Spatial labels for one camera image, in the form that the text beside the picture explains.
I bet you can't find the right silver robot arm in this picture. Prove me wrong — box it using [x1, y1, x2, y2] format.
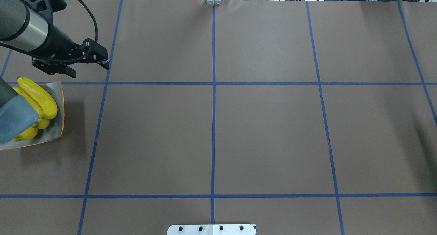
[0, 78, 39, 144]

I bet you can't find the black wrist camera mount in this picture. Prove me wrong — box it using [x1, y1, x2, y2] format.
[24, 0, 67, 24]

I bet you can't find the blue square ceramic plate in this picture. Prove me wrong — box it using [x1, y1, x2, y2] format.
[0, 81, 65, 151]

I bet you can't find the yellow banana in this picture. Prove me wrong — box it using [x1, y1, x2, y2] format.
[17, 76, 58, 120]
[12, 127, 39, 142]
[12, 86, 50, 129]

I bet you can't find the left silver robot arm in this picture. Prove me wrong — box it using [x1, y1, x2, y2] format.
[0, 0, 110, 78]

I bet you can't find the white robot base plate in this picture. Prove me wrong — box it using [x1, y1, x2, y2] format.
[167, 224, 257, 235]

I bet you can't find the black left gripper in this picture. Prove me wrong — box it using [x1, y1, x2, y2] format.
[32, 25, 109, 78]

